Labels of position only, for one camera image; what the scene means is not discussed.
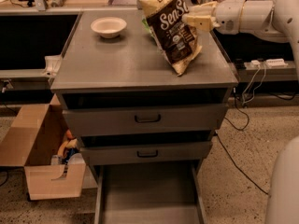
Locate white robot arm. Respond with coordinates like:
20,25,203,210
183,0,299,224

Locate grey top drawer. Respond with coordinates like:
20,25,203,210
63,104,228,137

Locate white plug adapter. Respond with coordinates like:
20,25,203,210
250,60,260,67

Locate black floor cable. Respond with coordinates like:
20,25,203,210
213,91,270,196

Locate brown sea salt chip bag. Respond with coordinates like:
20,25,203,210
139,0,202,76

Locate white bowl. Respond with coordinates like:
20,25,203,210
91,17,127,39

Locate white power strip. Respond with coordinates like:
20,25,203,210
265,59,287,68

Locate green chip bag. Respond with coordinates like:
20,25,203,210
142,18,153,37

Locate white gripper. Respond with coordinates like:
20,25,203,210
182,0,245,35

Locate grey middle drawer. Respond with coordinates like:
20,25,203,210
80,141,212,165

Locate grey open bottom drawer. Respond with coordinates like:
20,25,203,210
94,161,207,224

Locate items inside cardboard box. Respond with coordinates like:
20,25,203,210
50,130,78,165

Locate grey drawer cabinet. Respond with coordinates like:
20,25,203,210
50,8,239,173

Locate open cardboard box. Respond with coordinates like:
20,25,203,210
0,97,86,201

